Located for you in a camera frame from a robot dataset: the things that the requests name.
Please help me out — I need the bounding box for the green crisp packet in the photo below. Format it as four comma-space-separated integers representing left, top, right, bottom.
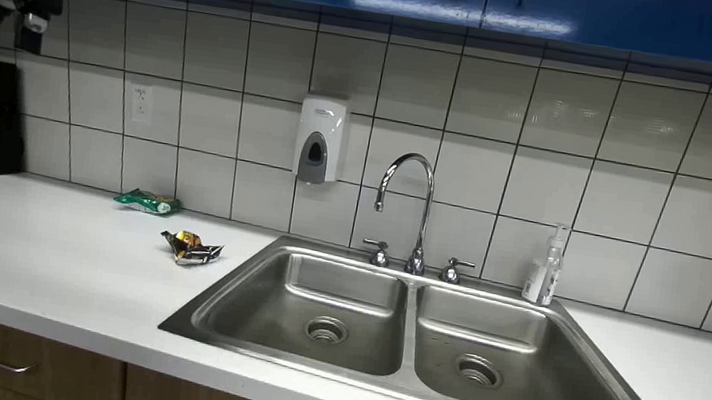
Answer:
112, 185, 183, 219

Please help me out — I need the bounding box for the black crisp packet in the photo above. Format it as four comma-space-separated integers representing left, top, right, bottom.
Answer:
157, 227, 227, 271

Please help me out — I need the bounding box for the steel double sink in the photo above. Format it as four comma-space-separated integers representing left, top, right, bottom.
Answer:
149, 221, 712, 400

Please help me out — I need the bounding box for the chrome tap lever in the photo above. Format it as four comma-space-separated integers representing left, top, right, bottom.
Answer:
438, 256, 477, 288
359, 237, 393, 268

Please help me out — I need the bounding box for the chrome tap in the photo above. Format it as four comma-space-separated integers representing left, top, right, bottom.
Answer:
358, 148, 490, 288

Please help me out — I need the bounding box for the clear pump soap bottle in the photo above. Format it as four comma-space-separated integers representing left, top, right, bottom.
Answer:
520, 219, 570, 309

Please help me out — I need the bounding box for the white wall socket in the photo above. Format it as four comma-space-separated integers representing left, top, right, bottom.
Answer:
127, 83, 156, 127

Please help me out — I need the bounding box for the white wall soap dispenser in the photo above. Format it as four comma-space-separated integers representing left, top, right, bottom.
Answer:
291, 93, 353, 190

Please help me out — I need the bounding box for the silver drawer handle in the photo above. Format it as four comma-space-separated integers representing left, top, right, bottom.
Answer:
0, 356, 40, 378

